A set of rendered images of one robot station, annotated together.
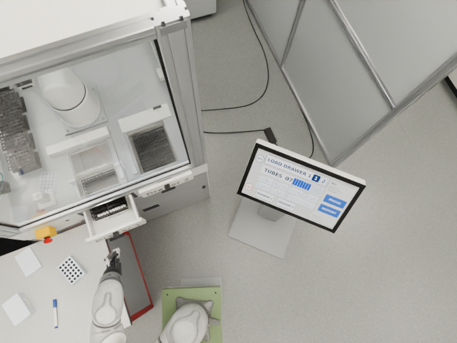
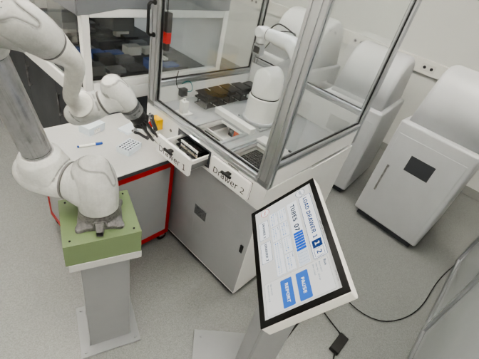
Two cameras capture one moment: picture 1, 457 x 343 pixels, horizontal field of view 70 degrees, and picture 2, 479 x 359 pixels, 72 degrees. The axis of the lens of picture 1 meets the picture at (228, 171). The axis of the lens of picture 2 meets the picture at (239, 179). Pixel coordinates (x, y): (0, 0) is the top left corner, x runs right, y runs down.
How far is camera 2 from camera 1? 119 cm
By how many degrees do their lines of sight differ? 48
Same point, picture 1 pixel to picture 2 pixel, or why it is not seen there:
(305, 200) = (283, 261)
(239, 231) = (205, 341)
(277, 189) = (278, 231)
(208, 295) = (129, 223)
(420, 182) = not seen: outside the picture
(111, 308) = (116, 80)
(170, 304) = not seen: hidden behind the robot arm
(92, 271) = (130, 159)
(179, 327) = (98, 158)
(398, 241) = not seen: outside the picture
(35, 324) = (78, 137)
